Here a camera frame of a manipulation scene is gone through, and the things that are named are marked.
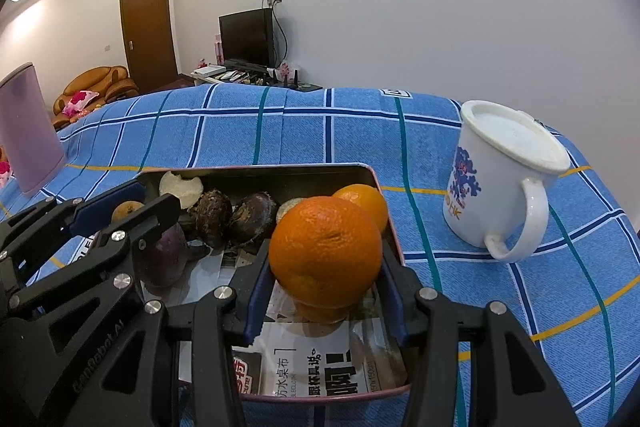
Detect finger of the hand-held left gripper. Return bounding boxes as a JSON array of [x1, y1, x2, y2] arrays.
[[0, 194, 182, 345], [0, 181, 147, 255]]

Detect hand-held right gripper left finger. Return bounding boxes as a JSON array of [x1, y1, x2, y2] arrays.
[[117, 239, 274, 427]]

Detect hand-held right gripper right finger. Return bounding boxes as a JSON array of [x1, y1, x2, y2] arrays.
[[380, 243, 583, 427]]

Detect small brown round fruit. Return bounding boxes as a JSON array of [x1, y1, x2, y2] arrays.
[[111, 201, 146, 224]]

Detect taro piece jagged cut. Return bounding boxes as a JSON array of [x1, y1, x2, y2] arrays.
[[159, 171, 205, 210]]

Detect purple round turnip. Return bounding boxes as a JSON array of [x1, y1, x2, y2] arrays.
[[135, 222, 211, 290]]

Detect dark brown water chestnut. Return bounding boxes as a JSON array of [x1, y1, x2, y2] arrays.
[[187, 189, 233, 248], [229, 192, 278, 245]]

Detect large orange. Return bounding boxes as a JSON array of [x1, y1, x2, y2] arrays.
[[269, 195, 384, 309]]

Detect pink tin box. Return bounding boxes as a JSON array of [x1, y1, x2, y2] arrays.
[[127, 163, 412, 403]]

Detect printed paper leaflets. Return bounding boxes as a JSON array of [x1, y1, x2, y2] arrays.
[[142, 247, 408, 400]]

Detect pink floral pillow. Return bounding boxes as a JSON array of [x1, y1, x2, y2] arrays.
[[62, 89, 100, 118]]

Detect lilac electric kettle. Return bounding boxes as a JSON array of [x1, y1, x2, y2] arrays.
[[0, 63, 67, 198]]

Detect brown leather armchair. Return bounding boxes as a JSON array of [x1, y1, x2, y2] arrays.
[[52, 66, 140, 131]]

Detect white television stand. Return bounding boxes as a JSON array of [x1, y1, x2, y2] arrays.
[[190, 69, 323, 92]]

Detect white mug blue print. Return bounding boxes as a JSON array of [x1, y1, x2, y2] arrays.
[[442, 100, 571, 264]]

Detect brown wooden door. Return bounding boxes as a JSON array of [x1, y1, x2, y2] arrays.
[[119, 0, 179, 95]]

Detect blue plaid blanket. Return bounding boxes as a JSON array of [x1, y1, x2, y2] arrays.
[[0, 83, 640, 427]]

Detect black flat television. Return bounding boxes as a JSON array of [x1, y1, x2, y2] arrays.
[[218, 8, 276, 68]]

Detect black router with antennas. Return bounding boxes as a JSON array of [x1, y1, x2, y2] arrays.
[[281, 69, 323, 92]]

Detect black television cable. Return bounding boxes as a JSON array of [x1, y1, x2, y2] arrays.
[[272, 4, 292, 68]]

